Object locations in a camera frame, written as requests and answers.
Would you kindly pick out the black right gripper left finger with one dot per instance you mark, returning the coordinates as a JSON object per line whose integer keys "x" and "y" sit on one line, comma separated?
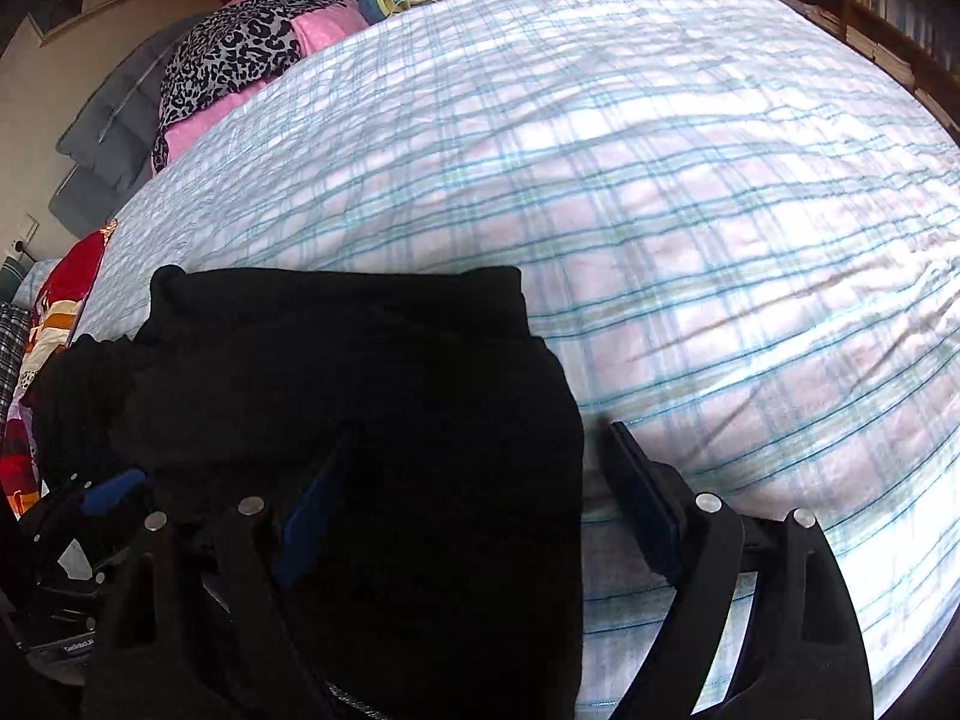
{"x": 191, "y": 629}

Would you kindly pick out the black pants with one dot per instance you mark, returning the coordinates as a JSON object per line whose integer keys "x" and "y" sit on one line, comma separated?
{"x": 430, "y": 556}

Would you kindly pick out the dark plaid pillow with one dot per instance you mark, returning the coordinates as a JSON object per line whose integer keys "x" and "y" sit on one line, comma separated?
{"x": 14, "y": 331}

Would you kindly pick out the red orange cream blanket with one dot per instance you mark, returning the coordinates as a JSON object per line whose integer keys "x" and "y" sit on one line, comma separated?
{"x": 53, "y": 314}

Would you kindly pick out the grey padded jacket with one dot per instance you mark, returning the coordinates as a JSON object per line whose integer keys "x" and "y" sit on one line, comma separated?
{"x": 110, "y": 141}

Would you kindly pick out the plaid white blue bedsheet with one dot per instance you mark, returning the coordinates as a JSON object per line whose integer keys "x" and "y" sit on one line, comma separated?
{"x": 737, "y": 235}

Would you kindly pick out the leopard print cloth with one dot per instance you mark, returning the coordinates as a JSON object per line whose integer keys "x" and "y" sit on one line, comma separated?
{"x": 233, "y": 48}

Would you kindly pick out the pink polka dot pillow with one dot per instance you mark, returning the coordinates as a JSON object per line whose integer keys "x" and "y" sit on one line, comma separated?
{"x": 319, "y": 35}

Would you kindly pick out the white wall socket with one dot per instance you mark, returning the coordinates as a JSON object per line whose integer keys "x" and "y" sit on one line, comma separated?
{"x": 19, "y": 245}

